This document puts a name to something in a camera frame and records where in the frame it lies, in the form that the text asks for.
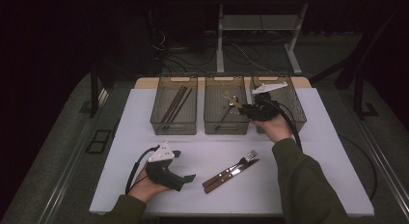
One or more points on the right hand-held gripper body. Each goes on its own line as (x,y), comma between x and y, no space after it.
(265,109)

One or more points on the black angled metal stand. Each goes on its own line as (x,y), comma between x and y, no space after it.
(358,95)

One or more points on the person's left hand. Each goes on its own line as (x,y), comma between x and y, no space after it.
(144,188)

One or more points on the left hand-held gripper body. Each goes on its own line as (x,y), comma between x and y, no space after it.
(160,175)

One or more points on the person's right hand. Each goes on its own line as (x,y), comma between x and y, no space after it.
(276,129)

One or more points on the white table cover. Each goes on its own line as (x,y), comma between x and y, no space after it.
(225,146)

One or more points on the brown wooden chopstick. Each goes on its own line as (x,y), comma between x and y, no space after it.
(172,104)
(176,104)

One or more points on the smoky plastic bin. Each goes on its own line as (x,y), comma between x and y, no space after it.
(212,101)
(189,117)
(295,101)

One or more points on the metal floor rail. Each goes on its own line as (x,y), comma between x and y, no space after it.
(384,171)
(75,153)

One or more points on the white metal desk frame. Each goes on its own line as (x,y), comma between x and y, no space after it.
(220,40)

